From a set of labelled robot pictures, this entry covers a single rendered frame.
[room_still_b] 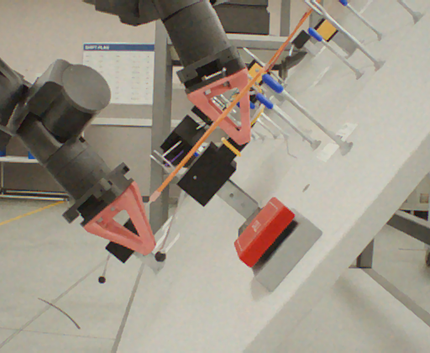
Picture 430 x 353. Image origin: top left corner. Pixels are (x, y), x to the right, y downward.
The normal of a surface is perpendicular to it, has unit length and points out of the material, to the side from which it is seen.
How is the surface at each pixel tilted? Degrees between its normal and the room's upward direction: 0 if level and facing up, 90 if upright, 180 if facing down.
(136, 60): 90
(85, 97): 58
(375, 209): 90
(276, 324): 90
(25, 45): 90
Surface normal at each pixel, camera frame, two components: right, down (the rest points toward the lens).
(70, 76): 0.62, -0.44
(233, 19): 0.07, 0.11
